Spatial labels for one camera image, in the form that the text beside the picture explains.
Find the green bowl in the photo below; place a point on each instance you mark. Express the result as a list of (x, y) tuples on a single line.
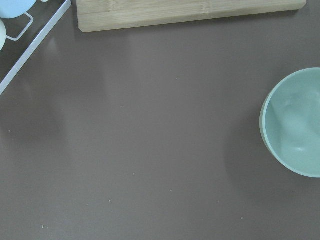
[(289, 122)]

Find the white wire cup rack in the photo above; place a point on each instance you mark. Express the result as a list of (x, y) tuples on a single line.
[(25, 33)]

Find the pale cream cup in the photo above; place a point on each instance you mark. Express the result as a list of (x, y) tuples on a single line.
[(3, 34)]

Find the bamboo cutting board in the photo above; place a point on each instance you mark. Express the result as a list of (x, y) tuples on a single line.
[(105, 15)]

